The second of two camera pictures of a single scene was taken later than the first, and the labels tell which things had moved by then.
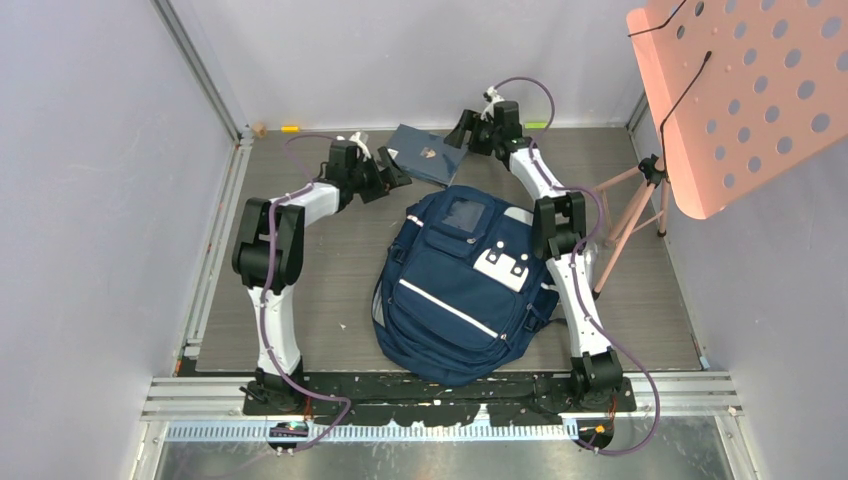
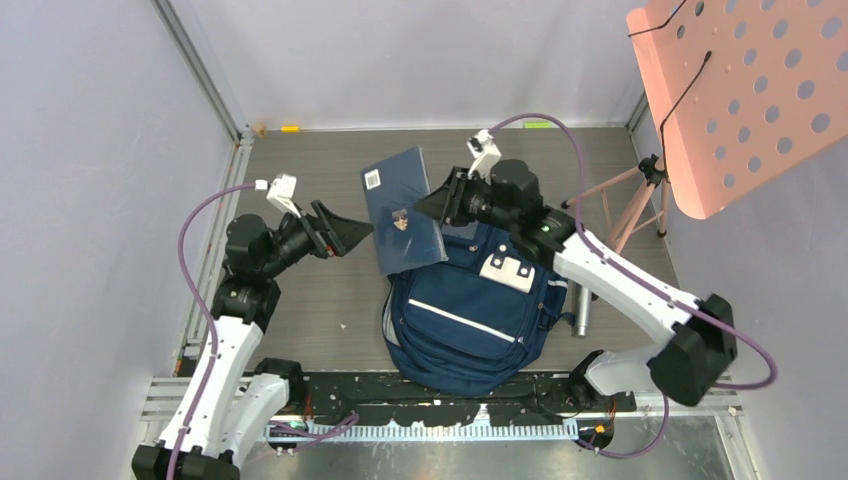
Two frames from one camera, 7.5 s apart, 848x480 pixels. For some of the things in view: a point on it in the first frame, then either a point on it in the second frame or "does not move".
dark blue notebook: x=426 y=154 to x=405 y=237
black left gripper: x=384 y=181 to x=344 y=233
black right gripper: x=468 y=122 to x=440 y=204
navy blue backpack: x=463 y=285 does not move
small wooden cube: x=259 y=129 does not move
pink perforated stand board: x=748 y=90 does not move
